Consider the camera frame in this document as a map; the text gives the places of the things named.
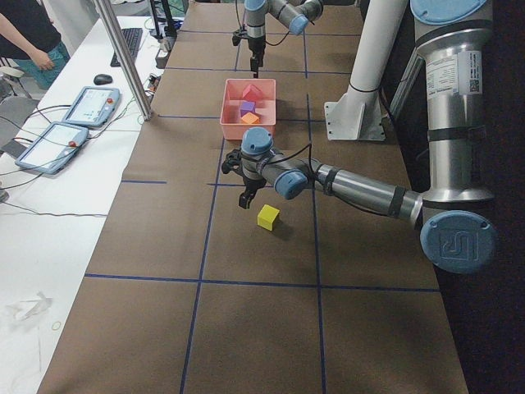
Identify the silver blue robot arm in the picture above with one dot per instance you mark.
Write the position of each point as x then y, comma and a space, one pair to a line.
449, 36
293, 15

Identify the blue teach pendant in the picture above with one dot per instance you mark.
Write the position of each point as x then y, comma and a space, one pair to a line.
52, 150
93, 106

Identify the lower blue teach pendant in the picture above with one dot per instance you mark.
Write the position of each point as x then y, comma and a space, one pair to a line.
52, 150

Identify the aluminium frame post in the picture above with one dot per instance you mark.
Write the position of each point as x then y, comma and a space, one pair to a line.
118, 42

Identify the orange foam block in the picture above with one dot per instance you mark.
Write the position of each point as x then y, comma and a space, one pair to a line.
250, 118

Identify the yellow foam block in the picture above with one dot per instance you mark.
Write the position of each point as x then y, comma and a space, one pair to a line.
267, 217

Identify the black keyboard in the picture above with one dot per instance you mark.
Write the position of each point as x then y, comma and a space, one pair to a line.
133, 39

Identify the purple foam block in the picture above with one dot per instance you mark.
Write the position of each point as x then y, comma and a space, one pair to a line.
247, 106

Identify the white pedestal column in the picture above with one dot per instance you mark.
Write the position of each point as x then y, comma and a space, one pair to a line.
357, 114

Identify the pink plastic bin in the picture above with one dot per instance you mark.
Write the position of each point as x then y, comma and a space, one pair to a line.
232, 126

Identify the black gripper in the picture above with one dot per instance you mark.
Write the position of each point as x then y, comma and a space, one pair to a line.
250, 183
257, 44

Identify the crumpled clear plastic wrap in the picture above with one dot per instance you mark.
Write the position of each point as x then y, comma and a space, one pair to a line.
24, 310

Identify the person in dark shirt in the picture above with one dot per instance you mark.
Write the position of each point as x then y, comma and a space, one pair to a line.
29, 38

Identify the red foam block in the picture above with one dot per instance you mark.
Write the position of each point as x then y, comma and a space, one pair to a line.
252, 93

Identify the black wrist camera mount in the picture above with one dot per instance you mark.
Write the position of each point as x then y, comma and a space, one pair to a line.
239, 35

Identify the upper blue teach pendant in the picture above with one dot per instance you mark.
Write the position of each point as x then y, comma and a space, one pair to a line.
93, 106

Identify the black computer mouse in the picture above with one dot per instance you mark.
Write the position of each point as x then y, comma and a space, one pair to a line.
103, 79

